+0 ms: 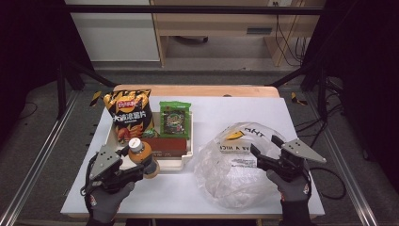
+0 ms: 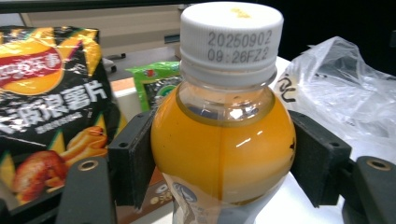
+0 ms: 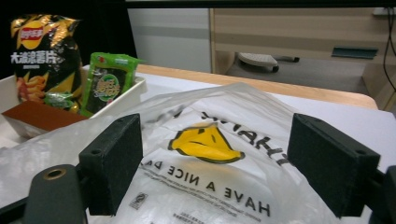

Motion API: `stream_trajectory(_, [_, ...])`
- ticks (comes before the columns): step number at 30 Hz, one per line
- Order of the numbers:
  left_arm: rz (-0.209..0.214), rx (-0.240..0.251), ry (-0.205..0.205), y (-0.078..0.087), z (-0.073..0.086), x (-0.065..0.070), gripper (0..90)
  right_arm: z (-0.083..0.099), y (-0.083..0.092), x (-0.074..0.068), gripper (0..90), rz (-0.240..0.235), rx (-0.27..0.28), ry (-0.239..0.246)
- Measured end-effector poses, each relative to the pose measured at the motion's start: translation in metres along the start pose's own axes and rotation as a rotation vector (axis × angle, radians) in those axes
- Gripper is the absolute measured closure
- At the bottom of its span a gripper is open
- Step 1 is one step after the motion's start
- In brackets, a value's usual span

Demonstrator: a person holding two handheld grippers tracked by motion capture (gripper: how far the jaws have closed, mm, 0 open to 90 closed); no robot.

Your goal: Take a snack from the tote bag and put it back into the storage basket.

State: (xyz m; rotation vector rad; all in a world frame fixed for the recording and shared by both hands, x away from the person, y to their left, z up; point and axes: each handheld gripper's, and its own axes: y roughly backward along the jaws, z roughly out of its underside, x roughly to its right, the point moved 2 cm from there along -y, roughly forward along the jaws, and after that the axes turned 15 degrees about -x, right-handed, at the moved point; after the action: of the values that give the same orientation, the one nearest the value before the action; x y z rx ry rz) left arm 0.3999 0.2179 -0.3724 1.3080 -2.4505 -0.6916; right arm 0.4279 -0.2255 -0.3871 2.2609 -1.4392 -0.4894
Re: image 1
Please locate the person's right hand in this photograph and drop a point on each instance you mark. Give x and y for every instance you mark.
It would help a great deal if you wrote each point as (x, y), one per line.
(295, 191)

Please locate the black metal stand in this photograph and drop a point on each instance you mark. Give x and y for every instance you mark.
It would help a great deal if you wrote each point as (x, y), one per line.
(321, 94)
(61, 94)

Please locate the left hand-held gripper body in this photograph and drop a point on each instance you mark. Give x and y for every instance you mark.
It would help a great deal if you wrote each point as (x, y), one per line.
(105, 163)

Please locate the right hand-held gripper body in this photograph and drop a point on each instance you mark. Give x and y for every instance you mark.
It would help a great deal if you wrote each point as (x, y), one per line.
(298, 152)

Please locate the orange drink bottle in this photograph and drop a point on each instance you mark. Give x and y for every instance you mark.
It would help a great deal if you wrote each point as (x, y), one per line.
(142, 155)

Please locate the green snack packet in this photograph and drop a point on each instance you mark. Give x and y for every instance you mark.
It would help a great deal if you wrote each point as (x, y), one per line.
(174, 121)

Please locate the black metal crossbar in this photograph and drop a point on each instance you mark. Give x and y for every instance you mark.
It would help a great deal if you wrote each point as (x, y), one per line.
(188, 9)

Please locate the clear plastic bag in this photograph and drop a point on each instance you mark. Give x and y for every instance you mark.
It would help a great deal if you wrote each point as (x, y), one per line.
(226, 179)

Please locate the red-brown box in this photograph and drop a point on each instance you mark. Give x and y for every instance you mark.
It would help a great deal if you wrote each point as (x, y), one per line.
(171, 147)

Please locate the wooden desk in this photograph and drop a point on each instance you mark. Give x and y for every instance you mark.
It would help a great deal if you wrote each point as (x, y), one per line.
(213, 23)

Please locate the white plastic tray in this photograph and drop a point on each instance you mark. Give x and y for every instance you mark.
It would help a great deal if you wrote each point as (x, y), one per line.
(171, 161)

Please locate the white cabinet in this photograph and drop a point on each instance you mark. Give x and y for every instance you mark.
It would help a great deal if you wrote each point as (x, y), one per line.
(116, 37)

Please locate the person's left hand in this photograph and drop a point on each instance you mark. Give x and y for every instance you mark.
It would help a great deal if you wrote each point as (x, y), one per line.
(106, 205)

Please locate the black and yellow chips bag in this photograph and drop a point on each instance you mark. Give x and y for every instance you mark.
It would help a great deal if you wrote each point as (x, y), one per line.
(130, 116)

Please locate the white wall socket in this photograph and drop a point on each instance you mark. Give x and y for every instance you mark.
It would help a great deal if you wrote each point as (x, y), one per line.
(279, 2)

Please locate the black and yellow tape mark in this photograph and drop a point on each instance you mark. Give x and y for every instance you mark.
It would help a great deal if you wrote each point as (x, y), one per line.
(95, 98)

